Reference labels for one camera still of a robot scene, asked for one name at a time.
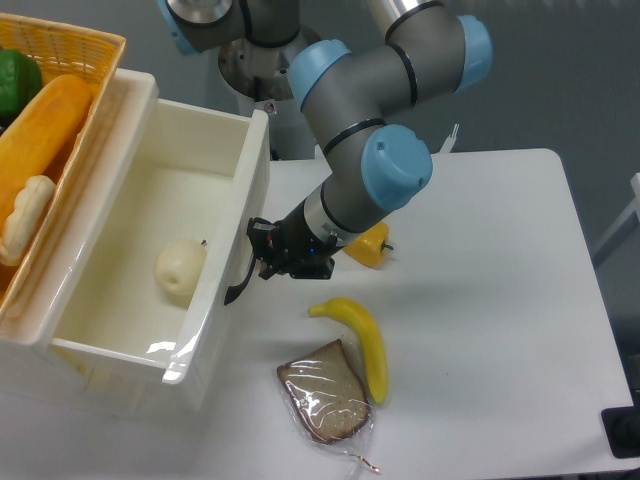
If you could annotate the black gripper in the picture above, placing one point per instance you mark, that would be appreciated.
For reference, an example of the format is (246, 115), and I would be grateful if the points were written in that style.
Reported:
(297, 251)

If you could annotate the black top drawer handle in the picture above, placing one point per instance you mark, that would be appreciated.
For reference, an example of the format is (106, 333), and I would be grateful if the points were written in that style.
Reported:
(234, 292)

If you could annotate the white top drawer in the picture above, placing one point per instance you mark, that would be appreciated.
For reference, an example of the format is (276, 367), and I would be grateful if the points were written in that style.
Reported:
(147, 315)

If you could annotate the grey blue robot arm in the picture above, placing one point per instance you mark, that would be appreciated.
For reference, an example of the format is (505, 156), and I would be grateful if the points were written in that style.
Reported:
(376, 167)

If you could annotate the white drawer cabinet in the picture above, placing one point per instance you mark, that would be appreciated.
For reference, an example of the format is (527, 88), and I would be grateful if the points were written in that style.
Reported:
(31, 365)

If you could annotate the white pear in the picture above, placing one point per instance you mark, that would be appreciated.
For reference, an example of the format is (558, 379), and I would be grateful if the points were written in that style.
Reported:
(177, 270)

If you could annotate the yellow banana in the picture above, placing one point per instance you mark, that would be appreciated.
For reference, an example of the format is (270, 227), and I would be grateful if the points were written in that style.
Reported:
(350, 313)

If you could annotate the yellow bell pepper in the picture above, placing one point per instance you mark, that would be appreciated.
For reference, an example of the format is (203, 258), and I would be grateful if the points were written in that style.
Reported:
(369, 248)

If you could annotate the wrapped brown bread slice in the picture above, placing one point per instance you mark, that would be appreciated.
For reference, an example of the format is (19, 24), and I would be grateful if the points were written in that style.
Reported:
(329, 403)

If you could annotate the cream white pastry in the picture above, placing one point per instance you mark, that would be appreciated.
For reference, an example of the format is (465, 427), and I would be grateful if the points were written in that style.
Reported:
(20, 226)

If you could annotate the orange baguette loaf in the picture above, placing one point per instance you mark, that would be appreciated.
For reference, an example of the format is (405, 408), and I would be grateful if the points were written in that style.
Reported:
(54, 117)

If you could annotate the yellow wicker basket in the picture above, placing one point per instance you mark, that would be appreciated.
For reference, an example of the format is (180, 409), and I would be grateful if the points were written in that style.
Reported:
(54, 77)

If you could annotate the green bell pepper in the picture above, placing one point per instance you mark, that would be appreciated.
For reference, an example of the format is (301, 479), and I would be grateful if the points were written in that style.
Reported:
(21, 81)

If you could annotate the black device at edge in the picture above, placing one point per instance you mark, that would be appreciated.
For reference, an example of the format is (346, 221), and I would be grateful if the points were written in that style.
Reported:
(622, 431)

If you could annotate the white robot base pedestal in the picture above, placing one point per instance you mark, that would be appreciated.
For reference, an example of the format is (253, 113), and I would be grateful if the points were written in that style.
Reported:
(258, 77)

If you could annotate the white frame at right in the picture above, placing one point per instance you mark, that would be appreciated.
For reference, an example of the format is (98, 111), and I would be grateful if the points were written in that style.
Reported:
(620, 229)

